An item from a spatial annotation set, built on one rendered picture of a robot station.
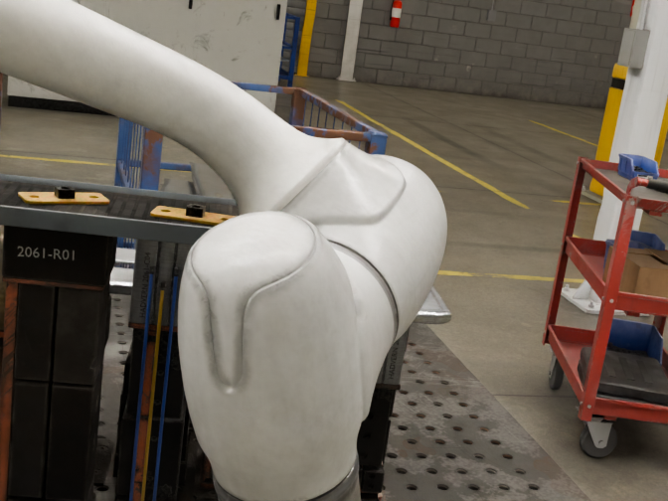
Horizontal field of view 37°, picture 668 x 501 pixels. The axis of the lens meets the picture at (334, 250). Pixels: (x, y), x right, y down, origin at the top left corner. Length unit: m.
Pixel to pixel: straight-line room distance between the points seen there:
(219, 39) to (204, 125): 8.69
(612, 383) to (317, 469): 2.89
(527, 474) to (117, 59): 1.16
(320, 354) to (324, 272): 0.04
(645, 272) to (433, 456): 1.78
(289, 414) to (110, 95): 0.24
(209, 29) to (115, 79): 8.69
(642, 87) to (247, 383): 4.62
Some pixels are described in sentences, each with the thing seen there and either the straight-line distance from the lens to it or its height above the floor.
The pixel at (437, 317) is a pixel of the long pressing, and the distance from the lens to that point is 1.33.
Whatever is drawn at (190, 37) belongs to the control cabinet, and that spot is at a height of 0.78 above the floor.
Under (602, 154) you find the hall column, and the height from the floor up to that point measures 0.37.
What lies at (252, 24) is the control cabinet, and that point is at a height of 0.96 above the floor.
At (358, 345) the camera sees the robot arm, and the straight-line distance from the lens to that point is 0.57.
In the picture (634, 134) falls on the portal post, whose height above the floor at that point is 0.90.
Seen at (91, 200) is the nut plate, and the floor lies 1.16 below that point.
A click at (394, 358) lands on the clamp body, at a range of 1.22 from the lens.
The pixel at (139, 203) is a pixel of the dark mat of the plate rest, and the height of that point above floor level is 1.16.
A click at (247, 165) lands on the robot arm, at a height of 1.28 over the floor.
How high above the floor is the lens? 1.40
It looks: 15 degrees down
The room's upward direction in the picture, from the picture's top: 8 degrees clockwise
